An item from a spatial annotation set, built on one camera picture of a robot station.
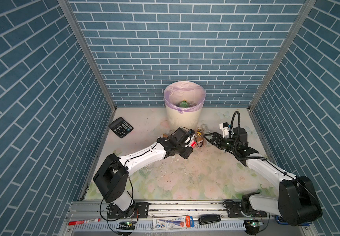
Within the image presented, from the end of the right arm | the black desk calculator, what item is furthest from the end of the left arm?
the black desk calculator

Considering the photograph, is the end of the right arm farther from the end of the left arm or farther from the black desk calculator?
the black desk calculator

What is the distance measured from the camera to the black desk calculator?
104cm
